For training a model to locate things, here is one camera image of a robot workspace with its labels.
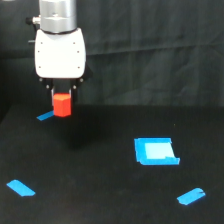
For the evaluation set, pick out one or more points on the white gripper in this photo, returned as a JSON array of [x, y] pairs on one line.
[[60, 57]]

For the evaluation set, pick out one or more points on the red octagonal block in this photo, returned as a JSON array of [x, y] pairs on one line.
[[62, 104]]

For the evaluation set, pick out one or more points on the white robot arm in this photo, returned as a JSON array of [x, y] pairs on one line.
[[55, 17]]

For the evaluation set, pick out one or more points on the blue tape strip far left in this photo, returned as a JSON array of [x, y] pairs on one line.
[[45, 116]]

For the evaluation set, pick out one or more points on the blue tape strip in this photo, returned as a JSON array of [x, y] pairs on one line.
[[20, 188], [45, 116], [191, 196]]

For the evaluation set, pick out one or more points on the black backdrop curtain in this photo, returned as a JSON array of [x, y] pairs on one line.
[[140, 52]]

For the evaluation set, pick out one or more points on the blue tape strip near left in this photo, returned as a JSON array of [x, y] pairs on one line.
[[20, 188]]

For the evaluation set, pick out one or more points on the blue tape strip near right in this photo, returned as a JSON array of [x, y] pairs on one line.
[[191, 196]]

